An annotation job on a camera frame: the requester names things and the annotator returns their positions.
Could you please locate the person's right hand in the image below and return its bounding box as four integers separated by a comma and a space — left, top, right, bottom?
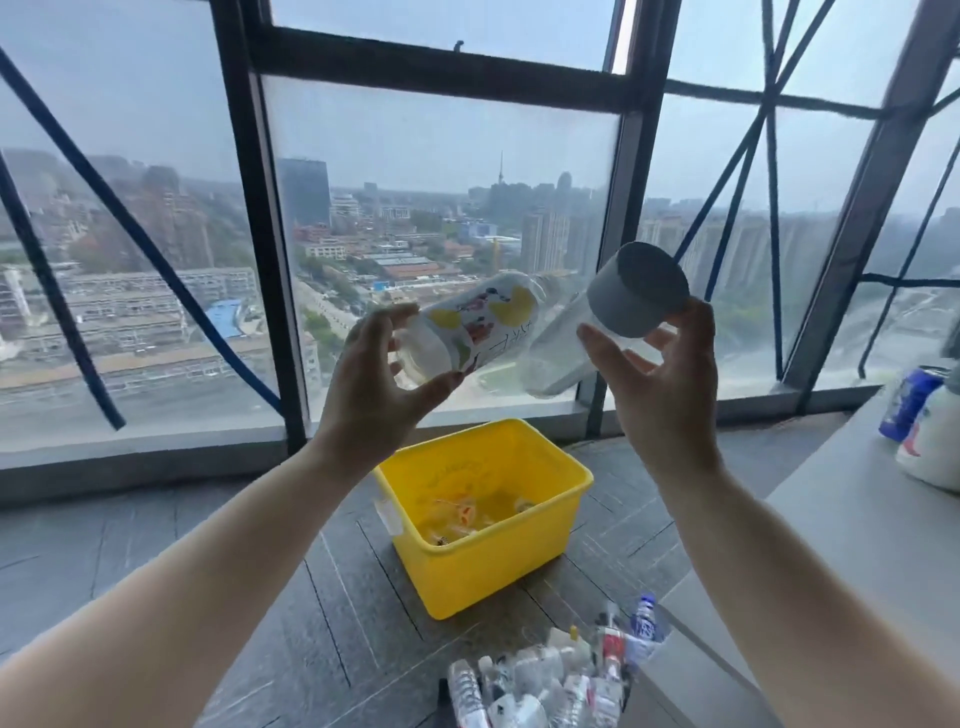
575, 296, 727, 485

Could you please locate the person's left hand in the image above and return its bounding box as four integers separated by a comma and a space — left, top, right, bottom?
311, 302, 466, 481

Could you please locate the grey cap plastic bottle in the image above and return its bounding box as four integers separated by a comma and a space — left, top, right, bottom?
522, 241, 691, 399

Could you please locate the lemon print label plastic bottle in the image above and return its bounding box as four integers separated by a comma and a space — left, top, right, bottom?
393, 271, 579, 390

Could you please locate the cluster of discarded bottles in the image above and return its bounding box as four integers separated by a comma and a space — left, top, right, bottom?
423, 494, 538, 545

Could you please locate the yellow plastic bin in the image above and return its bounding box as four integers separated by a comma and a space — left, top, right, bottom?
372, 418, 595, 622

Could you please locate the bag of bottles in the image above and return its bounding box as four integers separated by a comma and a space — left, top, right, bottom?
446, 594, 669, 728

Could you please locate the person's left forearm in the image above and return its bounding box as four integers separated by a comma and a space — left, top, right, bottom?
0, 442, 384, 728

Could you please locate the blue drink can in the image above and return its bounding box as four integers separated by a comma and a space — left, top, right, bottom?
878, 365, 954, 444

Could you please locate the cream thermos with green lid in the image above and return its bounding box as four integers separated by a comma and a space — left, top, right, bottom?
896, 359, 960, 494

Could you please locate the dark metal window frame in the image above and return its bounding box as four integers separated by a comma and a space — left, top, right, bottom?
0, 0, 960, 504

